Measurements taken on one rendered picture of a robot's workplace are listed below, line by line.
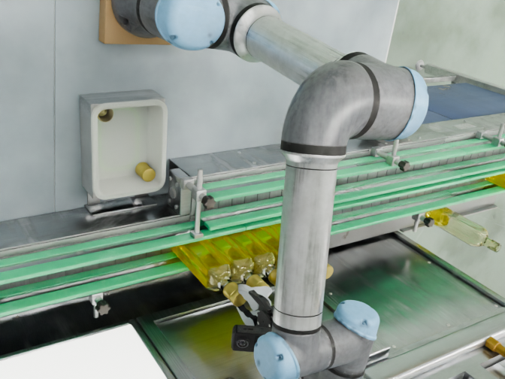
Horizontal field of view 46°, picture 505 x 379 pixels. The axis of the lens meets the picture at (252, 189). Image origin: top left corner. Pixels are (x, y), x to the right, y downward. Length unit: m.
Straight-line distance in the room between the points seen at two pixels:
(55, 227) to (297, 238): 0.68
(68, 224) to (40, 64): 0.35
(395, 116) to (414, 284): 0.89
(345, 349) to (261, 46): 0.56
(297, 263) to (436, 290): 0.90
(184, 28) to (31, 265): 0.57
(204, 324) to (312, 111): 0.70
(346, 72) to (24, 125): 0.76
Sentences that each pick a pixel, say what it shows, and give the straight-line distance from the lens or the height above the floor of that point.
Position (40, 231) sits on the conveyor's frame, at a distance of 1.38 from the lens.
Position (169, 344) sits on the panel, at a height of 1.10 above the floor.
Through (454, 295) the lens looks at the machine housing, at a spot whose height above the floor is 1.21.
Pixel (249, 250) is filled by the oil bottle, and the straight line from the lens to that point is 1.38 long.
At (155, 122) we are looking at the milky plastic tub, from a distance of 1.40.
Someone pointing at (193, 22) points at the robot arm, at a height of 1.01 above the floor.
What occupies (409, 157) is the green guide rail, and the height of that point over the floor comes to 0.94.
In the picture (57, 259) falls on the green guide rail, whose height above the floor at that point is 0.92.
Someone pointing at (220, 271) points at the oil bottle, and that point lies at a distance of 1.30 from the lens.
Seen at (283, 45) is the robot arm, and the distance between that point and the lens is 1.09.
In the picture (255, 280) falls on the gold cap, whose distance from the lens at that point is 1.29.
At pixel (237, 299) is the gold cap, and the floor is 1.16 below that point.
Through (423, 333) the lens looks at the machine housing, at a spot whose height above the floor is 1.28.
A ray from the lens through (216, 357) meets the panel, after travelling 1.31.
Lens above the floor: 2.01
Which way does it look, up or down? 49 degrees down
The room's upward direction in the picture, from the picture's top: 127 degrees clockwise
